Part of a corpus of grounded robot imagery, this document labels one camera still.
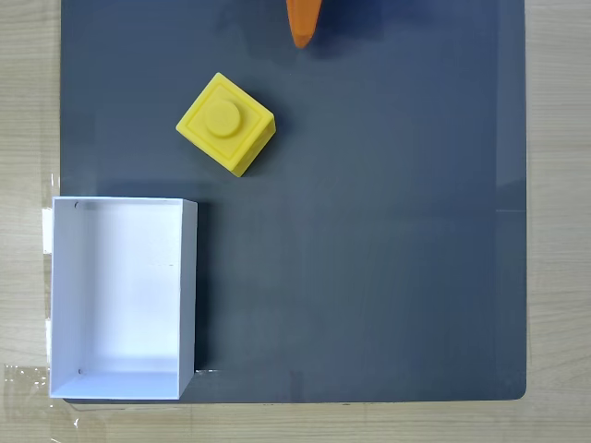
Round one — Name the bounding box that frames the yellow number block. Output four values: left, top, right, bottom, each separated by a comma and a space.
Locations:
175, 72, 277, 178

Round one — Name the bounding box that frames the white open cardboard box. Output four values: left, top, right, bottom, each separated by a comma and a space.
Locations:
48, 196, 199, 401

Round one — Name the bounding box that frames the dark grey table mat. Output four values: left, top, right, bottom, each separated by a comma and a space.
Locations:
59, 0, 528, 406

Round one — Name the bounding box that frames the white tape piece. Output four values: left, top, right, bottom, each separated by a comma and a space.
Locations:
42, 207, 55, 255

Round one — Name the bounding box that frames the clear adhesive tape strip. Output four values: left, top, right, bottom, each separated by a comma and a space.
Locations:
3, 363, 52, 403

